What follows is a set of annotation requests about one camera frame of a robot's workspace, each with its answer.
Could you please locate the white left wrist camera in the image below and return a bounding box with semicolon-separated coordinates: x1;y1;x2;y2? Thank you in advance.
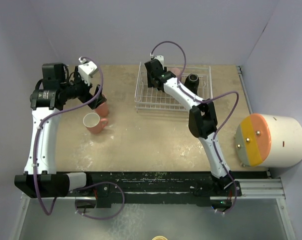
78;56;98;85

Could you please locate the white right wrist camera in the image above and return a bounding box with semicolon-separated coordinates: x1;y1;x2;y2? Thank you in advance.
150;53;164;67

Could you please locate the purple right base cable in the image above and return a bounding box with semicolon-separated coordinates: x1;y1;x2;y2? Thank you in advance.
214;183;245;216

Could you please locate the white wire dish rack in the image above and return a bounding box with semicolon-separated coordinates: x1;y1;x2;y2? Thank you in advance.
135;63;213;112

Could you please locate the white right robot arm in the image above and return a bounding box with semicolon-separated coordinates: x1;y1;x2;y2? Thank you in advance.
144;58;236;196

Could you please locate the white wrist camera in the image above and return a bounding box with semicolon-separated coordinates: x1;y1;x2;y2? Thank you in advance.
150;53;164;67
78;56;98;85

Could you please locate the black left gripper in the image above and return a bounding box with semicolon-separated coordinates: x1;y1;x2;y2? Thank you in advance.
60;67;106;109

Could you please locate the yellow round object at bottom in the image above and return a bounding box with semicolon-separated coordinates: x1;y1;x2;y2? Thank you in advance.
152;235;168;240

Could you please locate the salmon pink cup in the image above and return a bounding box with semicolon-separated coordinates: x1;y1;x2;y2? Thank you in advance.
94;94;109;117

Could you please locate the cream cylinder with orange lid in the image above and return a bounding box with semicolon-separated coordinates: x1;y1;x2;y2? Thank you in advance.
235;113;302;168

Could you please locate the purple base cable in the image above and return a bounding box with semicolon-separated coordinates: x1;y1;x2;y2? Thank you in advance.
214;183;245;216
74;181;126;221

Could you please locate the salmon pink mug with handle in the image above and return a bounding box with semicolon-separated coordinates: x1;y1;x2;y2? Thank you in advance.
82;112;108;134

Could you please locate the light pink mug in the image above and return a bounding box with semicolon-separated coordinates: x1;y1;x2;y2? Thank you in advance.
170;67;182;78

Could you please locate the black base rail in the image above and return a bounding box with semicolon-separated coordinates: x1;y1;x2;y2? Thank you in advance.
67;171;242;208

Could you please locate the black mug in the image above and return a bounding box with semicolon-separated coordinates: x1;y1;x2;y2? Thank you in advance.
184;73;199;95

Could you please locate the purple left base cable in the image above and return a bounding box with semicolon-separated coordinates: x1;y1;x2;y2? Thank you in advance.
74;181;126;221

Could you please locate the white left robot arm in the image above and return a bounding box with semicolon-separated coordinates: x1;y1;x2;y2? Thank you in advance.
14;57;102;198

